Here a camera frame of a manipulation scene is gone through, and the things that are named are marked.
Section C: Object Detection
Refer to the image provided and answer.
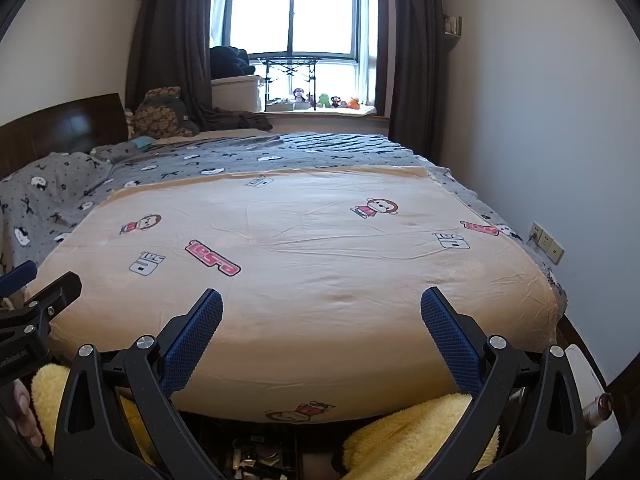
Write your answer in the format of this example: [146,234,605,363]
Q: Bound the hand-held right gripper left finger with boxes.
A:
[52,287,224,480]

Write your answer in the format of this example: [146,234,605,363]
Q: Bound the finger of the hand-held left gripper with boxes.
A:
[0,260,39,297]
[20,271,83,337]

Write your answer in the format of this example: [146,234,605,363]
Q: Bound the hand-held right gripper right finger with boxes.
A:
[420,286,587,480]

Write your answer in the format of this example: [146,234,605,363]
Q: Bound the person's left hand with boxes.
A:
[11,379,46,448]

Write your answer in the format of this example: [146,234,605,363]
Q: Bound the grey printed pillow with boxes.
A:
[0,152,117,273]

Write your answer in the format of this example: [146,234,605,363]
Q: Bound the yellow fluffy blanket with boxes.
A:
[30,362,501,480]

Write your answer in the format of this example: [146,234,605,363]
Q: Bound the beige printed bed sheet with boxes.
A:
[25,164,558,423]

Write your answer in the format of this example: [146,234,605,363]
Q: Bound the dark wooden headboard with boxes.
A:
[0,92,130,181]

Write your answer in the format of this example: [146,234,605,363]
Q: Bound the brown patterned plush cushion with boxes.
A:
[129,86,199,139]

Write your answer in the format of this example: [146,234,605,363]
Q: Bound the grey printed duvet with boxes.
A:
[90,132,568,311]

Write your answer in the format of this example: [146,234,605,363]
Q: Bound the dark cloth pile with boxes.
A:
[200,107,274,134]

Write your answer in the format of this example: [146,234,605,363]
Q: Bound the white storage box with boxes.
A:
[210,75,266,112]

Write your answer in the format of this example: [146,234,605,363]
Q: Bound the white windowsill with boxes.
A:
[264,104,391,122]

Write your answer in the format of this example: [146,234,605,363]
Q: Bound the dark folded clothes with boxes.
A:
[210,46,257,80]

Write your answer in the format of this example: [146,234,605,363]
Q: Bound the dark brown curtain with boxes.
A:
[125,0,273,133]
[367,0,443,166]

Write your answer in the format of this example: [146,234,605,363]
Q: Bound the black metal rack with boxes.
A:
[257,57,321,111]

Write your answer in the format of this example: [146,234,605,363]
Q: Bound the window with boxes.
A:
[210,0,381,107]

